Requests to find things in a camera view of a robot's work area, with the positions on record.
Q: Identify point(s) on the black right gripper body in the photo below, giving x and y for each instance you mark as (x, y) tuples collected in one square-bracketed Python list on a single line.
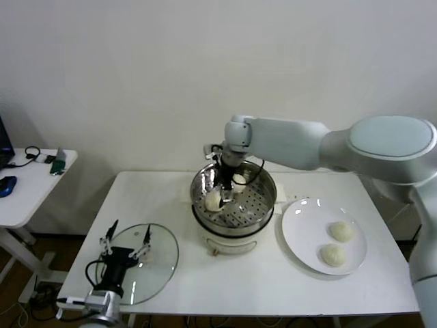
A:
[(227, 176)]

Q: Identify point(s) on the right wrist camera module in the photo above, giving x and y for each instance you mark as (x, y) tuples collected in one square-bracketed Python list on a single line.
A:
[(210, 150)]

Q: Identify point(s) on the black floor power strip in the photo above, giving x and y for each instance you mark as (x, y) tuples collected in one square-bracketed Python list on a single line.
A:
[(42, 295)]

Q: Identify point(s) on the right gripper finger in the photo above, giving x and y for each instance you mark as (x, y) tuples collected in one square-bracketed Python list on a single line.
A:
[(228, 198)]

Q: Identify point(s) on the white side table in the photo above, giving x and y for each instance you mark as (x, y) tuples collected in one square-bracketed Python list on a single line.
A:
[(30, 191)]

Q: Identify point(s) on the perforated steel steamer basket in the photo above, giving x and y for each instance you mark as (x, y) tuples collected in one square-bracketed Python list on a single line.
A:
[(259, 194)]

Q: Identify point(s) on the green circuit board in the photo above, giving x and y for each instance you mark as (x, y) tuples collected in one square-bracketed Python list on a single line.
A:
[(58, 168)]

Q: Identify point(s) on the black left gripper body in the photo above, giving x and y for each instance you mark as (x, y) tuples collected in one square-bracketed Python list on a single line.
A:
[(121, 258)]

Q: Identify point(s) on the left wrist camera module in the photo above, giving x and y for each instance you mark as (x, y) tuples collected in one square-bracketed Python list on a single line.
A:
[(73, 301)]

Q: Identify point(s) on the white steamed baozi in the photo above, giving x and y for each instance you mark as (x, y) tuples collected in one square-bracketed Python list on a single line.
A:
[(341, 231), (239, 180), (333, 255), (212, 202)]

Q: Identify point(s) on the blue computer mouse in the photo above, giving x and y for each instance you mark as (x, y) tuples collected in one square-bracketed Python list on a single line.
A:
[(7, 186)]

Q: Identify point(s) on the large white round plate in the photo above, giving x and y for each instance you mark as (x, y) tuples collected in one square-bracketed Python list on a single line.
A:
[(304, 246)]

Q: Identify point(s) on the small black device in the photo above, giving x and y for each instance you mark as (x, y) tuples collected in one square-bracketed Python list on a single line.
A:
[(50, 159)]

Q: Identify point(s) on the round glass pot lid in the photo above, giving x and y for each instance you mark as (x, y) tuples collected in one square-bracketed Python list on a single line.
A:
[(162, 253)]

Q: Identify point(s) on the black laptop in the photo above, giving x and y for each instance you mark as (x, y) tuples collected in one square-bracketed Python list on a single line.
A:
[(4, 147)]

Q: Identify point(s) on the small grey stand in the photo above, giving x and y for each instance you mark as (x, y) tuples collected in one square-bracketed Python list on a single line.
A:
[(61, 155)]

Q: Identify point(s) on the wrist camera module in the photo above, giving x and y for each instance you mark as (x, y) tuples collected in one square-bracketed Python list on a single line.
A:
[(73, 301), (210, 150)]

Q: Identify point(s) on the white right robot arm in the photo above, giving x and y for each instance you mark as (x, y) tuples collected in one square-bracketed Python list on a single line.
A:
[(290, 140)]

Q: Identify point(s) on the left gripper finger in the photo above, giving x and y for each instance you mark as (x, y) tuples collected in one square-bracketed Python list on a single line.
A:
[(145, 246), (105, 244)]

